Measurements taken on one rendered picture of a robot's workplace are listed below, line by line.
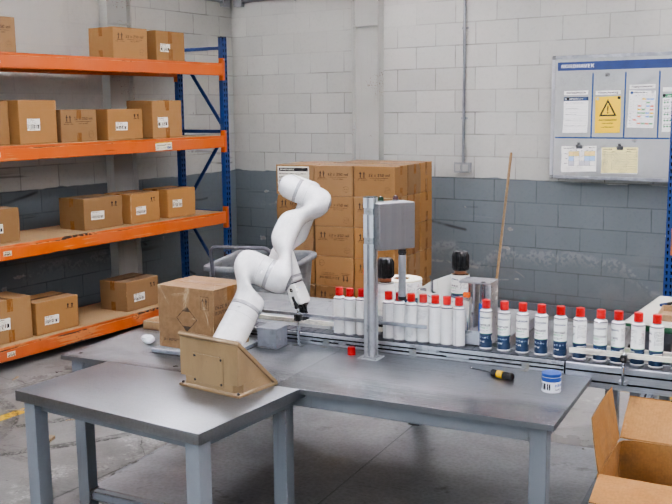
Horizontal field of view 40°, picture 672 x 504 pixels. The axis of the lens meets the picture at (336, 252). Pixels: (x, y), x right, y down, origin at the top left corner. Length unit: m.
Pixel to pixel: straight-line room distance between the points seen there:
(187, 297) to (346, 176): 3.72
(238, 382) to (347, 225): 4.26
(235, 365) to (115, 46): 4.77
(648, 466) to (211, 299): 1.99
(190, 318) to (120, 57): 4.16
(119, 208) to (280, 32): 2.89
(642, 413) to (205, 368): 1.62
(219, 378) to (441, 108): 5.66
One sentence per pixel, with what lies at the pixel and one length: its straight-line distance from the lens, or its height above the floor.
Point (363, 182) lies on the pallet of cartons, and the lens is 7.38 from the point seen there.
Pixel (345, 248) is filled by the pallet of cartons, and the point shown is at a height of 0.72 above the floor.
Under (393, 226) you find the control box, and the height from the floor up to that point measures 1.38.
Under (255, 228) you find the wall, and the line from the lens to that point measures 9.94.
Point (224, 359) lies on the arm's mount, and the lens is 3.36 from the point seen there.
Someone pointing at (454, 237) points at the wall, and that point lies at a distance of 8.69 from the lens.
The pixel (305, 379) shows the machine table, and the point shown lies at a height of 0.83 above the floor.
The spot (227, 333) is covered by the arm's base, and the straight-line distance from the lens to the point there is 3.44.
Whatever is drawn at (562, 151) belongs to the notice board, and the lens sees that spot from 8.10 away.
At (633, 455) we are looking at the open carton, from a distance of 2.49.
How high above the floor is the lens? 1.86
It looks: 9 degrees down
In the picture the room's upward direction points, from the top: 1 degrees counter-clockwise
